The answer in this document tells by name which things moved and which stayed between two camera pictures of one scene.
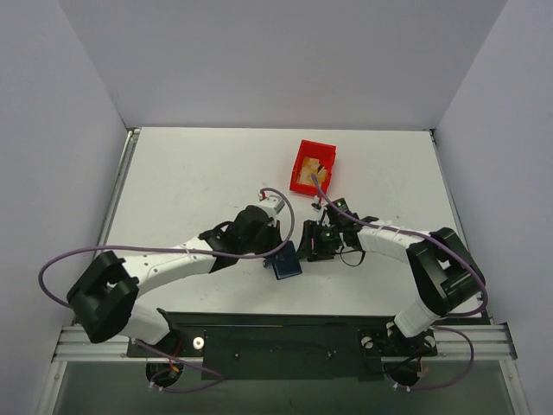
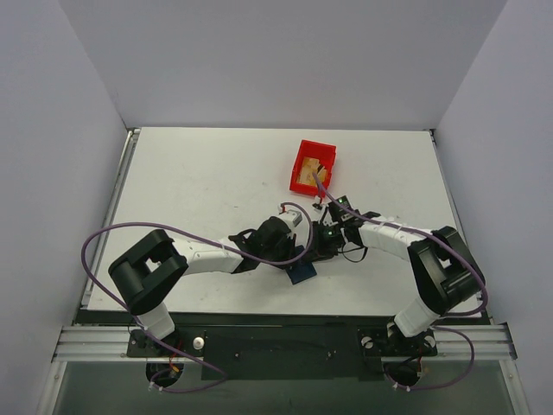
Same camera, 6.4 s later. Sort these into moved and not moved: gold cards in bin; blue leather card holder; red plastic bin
Moved: blue leather card holder
Not moved: gold cards in bin; red plastic bin
